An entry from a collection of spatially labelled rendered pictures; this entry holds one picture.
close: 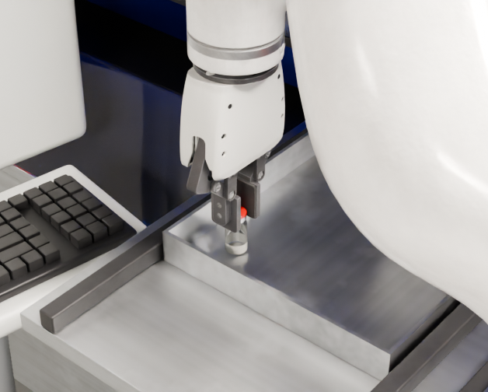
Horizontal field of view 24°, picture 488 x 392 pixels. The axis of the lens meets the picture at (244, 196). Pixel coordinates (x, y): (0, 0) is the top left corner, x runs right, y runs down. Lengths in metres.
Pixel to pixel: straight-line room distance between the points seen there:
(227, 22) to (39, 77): 0.46
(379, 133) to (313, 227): 0.73
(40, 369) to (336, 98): 1.65
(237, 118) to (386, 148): 0.58
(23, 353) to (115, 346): 1.04
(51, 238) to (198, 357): 0.31
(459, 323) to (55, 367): 1.09
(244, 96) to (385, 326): 0.24
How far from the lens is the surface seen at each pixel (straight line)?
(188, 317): 1.04
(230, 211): 1.06
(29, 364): 2.06
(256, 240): 1.12
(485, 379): 0.97
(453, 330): 1.01
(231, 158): 1.00
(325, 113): 0.42
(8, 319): 1.18
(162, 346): 1.01
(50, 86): 1.36
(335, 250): 1.11
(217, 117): 0.97
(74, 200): 1.28
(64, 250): 1.22
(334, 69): 0.42
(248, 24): 0.93
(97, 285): 1.05
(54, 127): 1.39
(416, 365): 0.97
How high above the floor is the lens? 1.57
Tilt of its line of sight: 36 degrees down
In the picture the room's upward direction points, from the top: straight up
